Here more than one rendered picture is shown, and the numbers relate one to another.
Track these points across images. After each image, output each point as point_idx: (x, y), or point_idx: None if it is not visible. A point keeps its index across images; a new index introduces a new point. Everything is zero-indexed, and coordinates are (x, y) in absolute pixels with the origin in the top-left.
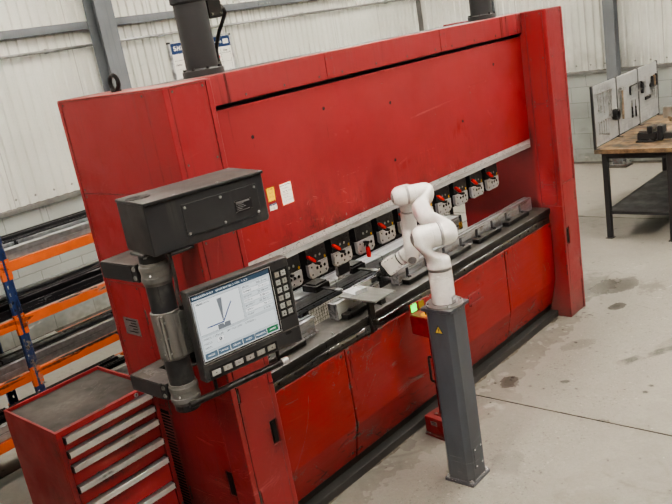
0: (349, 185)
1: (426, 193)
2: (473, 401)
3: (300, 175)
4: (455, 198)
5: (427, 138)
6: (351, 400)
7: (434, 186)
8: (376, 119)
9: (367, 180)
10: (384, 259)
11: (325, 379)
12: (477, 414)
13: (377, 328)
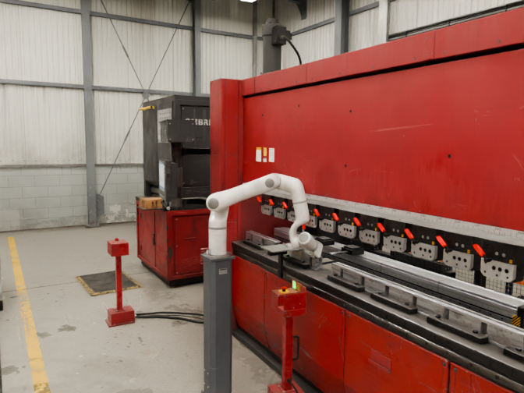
0: (306, 168)
1: (255, 180)
2: (208, 336)
3: (279, 146)
4: (411, 244)
5: (386, 158)
6: (263, 306)
7: (384, 214)
8: (335, 123)
9: (319, 171)
10: (321, 243)
11: (253, 275)
12: (209, 350)
13: (280, 277)
